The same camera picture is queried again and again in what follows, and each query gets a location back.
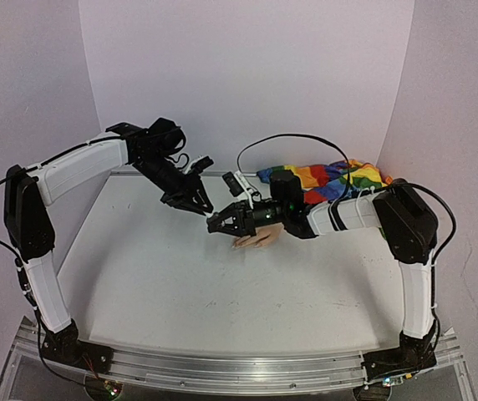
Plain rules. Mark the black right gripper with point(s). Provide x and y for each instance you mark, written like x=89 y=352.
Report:
x=242 y=215

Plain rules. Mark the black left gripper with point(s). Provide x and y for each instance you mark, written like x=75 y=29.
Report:
x=190 y=190

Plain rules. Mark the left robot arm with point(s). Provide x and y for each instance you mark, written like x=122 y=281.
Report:
x=46 y=203

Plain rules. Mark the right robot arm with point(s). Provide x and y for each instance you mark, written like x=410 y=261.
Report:
x=408 y=224

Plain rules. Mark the mannequin hand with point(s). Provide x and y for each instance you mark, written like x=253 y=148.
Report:
x=264 y=236

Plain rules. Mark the rainbow striped jacket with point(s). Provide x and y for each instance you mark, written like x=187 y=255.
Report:
x=322 y=182

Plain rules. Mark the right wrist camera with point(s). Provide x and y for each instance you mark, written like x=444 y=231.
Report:
x=239 y=186

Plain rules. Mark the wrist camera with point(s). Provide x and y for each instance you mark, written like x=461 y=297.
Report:
x=239 y=186
x=198 y=165

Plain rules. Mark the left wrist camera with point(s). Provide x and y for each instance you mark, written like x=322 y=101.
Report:
x=198 y=165

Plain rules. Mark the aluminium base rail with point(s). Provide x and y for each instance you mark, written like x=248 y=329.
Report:
x=246 y=375

